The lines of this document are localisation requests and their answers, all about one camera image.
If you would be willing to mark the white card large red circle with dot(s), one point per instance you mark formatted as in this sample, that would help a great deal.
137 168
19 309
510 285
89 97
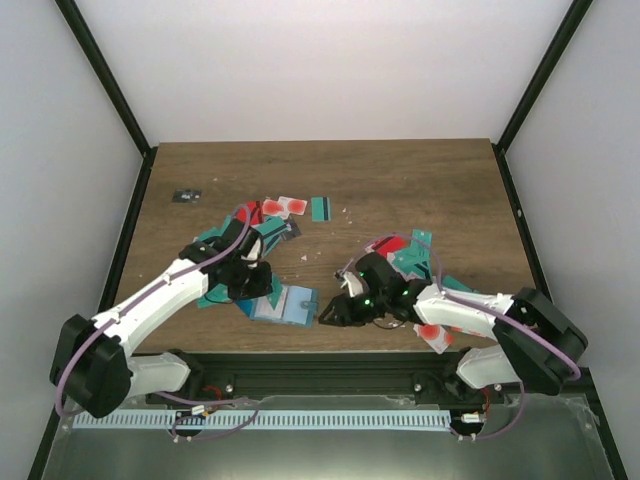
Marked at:
435 336

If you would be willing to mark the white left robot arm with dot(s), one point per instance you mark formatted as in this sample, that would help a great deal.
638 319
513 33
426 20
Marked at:
95 364

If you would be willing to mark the light blue card holder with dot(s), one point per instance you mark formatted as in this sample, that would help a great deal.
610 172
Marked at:
296 306

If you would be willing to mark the black frame post left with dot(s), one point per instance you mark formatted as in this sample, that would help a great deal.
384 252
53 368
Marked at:
81 31

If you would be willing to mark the white card red circles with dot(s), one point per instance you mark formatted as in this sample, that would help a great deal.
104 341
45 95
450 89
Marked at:
283 207

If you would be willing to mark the black frame post right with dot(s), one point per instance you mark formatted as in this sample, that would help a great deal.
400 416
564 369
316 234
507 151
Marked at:
561 39

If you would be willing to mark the teal VIP card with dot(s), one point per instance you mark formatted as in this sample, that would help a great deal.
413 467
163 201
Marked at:
275 300

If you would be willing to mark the teal card with black stripe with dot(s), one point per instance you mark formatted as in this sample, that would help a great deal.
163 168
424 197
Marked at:
320 209

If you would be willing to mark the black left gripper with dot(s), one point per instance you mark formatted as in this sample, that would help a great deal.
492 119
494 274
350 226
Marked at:
263 287

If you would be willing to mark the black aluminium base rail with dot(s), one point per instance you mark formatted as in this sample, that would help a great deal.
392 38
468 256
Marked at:
424 377

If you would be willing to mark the small black card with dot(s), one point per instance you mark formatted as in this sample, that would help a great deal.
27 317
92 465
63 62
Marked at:
187 196

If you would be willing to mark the black frame post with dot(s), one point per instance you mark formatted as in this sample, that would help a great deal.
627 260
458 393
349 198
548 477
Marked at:
561 39
81 31

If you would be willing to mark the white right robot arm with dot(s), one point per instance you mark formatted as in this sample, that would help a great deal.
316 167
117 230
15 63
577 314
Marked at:
535 343

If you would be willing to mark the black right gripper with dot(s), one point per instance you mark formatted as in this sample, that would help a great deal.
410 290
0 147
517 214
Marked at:
344 313

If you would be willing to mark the light blue slotted cable duct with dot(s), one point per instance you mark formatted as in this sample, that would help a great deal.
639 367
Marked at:
402 420

